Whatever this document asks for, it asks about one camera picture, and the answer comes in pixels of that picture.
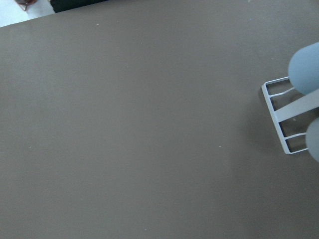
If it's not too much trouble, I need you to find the light blue plastic cup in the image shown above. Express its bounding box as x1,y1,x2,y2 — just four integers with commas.
288,42,319,95

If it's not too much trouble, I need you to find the grey plastic cup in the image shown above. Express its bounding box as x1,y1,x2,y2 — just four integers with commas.
306,118,319,162

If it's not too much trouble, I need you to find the white wire cup rack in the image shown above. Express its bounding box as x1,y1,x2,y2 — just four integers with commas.
261,77,319,154

